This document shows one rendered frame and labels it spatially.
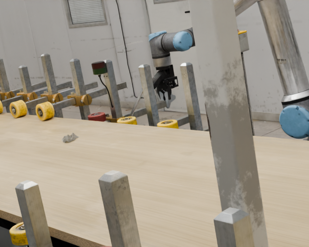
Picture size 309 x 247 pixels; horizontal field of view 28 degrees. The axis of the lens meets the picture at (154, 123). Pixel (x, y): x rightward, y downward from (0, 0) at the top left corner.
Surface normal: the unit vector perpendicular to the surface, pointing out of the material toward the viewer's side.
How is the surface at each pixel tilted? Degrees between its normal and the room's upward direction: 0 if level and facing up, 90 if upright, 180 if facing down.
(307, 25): 90
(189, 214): 0
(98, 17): 90
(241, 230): 90
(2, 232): 90
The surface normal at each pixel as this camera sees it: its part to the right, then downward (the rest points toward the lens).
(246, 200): 0.66, 0.06
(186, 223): -0.18, -0.96
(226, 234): -0.73, 0.28
